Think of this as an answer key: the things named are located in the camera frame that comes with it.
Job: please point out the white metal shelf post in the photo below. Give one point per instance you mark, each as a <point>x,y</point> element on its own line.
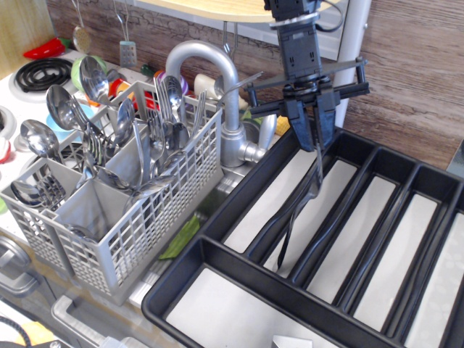
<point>355,25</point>

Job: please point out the light wooden shelf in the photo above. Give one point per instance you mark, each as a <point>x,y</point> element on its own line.
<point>230,11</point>

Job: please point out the green toy leaf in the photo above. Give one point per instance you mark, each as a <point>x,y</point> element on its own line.
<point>188,231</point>

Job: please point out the silver spoon left corner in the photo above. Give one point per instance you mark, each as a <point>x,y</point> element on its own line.
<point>27,194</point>

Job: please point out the yellow toy corn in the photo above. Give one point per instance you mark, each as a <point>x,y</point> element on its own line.
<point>282,125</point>

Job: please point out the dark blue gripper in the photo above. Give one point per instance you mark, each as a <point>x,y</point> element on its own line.
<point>306,81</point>

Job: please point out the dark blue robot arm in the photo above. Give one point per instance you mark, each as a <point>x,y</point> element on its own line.
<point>275,93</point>

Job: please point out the red toy chili pepper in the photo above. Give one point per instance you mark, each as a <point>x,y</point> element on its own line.
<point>50,49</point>

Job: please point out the grey plastic cutlery basket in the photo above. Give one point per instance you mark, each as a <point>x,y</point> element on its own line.
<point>129,234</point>

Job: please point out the large silver spoon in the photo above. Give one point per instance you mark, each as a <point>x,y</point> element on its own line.
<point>95,82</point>

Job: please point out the hanging toy metal spatula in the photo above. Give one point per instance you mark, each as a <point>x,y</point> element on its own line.
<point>128,53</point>

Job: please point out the silver spoon far left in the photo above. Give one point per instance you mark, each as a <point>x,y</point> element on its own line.
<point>41,140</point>

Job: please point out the silver toy faucet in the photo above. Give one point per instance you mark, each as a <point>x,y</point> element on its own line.
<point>234,146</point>

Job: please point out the black cutlery tray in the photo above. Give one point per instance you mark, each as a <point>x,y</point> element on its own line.
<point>376,260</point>

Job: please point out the fork leaning behind faucet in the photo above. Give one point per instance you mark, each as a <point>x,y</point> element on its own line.
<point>219,87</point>

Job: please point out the green toy can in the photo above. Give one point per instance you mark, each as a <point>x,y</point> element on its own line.
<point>247,117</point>

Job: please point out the grey drawer handle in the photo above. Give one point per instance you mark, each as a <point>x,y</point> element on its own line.
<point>18,277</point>

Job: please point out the silver fork right back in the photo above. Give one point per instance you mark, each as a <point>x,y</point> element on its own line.
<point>198,114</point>

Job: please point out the silver metal fork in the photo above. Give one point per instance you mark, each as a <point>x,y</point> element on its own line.
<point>312,193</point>

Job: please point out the silver spoon in basket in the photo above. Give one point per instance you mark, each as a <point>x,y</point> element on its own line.
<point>66,111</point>

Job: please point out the hanging toy strainer spoon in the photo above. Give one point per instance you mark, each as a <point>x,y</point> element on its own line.
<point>80,36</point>

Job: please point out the silver spoon tall back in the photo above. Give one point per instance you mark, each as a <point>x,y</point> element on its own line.
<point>174,94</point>

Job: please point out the cream toy bottle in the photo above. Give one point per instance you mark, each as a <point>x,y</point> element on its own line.
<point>205,83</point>

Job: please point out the silver fork tall back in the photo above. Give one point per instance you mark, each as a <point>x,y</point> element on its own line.
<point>164,114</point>

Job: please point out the black coil stove burner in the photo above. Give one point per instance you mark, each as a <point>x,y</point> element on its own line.
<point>40,74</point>

